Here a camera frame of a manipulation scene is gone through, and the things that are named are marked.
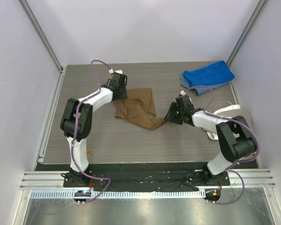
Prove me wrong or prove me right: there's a brown cloth napkin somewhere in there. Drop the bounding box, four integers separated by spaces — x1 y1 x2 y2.
113 88 166 130

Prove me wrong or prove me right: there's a gold spoon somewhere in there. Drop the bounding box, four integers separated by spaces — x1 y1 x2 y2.
86 147 92 156

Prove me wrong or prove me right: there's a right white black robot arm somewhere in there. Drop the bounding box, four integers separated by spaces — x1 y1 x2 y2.
164 95 259 185

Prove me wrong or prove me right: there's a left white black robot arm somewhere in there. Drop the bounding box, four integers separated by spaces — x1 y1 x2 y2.
60 70 127 188

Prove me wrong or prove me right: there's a blue white checkered cloth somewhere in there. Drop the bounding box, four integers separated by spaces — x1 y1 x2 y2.
180 74 227 96

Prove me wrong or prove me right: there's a grey white cap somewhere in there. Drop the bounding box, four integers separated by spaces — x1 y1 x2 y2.
213 101 252 127

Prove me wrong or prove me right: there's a blue folded cloth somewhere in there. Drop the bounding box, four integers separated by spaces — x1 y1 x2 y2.
182 60 235 87

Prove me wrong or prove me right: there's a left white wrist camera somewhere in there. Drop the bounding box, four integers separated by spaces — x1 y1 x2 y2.
109 69 123 76

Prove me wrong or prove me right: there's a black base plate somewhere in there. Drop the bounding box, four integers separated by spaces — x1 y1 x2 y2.
34 161 259 192

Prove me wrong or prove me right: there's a slotted white cable duct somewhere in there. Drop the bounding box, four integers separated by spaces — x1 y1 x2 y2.
30 189 206 199

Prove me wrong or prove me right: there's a left aluminium frame post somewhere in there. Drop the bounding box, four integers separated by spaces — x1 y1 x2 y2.
18 0 63 72

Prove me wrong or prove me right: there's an aluminium frame post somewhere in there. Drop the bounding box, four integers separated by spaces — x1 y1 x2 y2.
226 0 268 67
18 0 63 72

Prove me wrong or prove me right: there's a front aluminium rail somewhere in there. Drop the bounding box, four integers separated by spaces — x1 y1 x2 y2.
20 169 276 189

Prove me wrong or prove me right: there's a right aluminium frame post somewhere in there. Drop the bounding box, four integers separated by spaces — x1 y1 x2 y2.
226 0 268 67

